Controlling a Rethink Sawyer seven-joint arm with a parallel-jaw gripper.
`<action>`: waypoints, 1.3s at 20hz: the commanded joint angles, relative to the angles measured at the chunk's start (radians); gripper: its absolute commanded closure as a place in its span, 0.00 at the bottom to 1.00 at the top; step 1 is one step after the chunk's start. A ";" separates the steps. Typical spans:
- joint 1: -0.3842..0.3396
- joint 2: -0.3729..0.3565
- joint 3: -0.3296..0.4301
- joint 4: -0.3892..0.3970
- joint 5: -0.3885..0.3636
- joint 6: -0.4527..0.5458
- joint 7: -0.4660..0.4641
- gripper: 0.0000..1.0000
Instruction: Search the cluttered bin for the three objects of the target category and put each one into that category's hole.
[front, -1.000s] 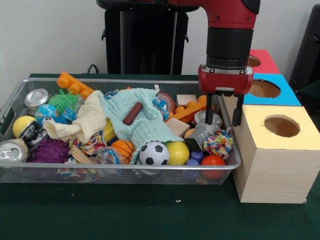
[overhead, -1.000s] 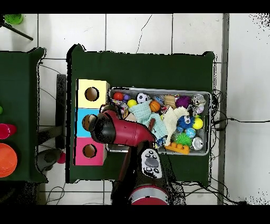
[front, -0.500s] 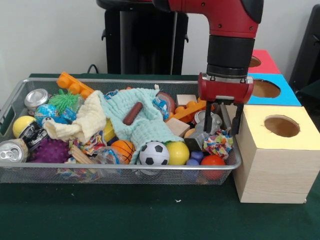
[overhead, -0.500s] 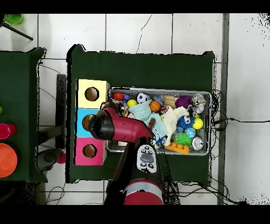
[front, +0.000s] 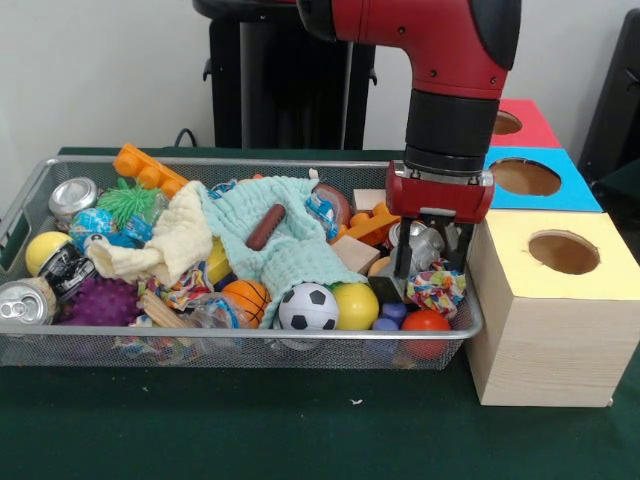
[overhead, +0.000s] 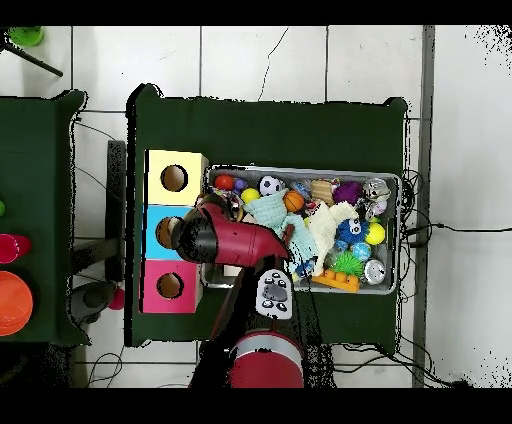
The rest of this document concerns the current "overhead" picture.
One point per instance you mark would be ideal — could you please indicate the colourful patterned cloth scrunchie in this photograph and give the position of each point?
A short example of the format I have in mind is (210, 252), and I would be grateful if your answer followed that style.
(224, 193)

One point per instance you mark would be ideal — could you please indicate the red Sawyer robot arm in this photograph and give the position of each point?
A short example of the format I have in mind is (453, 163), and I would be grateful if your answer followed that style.
(240, 244)

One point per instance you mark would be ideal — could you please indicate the wooden box with three holes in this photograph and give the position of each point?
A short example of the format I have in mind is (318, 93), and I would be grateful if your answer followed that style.
(188, 176)

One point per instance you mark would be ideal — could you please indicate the silver mesh bin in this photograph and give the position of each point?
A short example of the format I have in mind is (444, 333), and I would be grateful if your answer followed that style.
(344, 171)

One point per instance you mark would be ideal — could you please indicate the mint green cloth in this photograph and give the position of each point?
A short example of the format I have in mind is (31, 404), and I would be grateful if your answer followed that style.
(268, 210)

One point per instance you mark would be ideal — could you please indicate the yellow ball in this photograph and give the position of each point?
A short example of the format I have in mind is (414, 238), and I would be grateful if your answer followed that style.
(250, 196)

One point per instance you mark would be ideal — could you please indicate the black and white soccer ball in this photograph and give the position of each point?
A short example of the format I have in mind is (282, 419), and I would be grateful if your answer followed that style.
(270, 186)

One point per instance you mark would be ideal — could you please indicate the brown toy sausage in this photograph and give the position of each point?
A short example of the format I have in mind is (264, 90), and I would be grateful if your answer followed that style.
(288, 234)

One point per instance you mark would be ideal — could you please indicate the small orange basketball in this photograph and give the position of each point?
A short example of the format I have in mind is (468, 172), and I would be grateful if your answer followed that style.
(294, 202)

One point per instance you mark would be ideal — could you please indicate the cream cloth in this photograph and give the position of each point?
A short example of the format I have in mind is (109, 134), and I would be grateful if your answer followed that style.
(326, 232)

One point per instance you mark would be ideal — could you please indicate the dark green table cloth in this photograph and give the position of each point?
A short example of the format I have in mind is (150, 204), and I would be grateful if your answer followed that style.
(260, 136)
(36, 160)

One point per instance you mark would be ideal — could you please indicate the purple spiky ball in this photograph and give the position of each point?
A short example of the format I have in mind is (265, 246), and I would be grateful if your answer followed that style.
(348, 192)

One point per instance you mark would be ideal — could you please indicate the long orange toy brick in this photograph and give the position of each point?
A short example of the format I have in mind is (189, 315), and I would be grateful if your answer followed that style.
(336, 282)

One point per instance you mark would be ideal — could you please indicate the black metal stand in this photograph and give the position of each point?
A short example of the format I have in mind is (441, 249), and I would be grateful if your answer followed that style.
(116, 180)

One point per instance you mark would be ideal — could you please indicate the grey rounded device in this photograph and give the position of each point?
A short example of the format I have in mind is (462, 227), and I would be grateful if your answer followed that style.
(92, 300)

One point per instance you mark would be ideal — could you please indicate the pink cup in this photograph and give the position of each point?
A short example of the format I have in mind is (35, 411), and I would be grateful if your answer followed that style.
(10, 248)

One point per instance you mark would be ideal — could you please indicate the orange round disc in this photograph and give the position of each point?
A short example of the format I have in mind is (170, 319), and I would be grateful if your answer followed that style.
(14, 304)

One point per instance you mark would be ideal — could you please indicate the black rod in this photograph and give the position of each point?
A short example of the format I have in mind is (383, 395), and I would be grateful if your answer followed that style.
(36, 62)

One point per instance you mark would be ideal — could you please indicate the green round object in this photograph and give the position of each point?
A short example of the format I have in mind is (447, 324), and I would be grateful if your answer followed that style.
(26, 36)

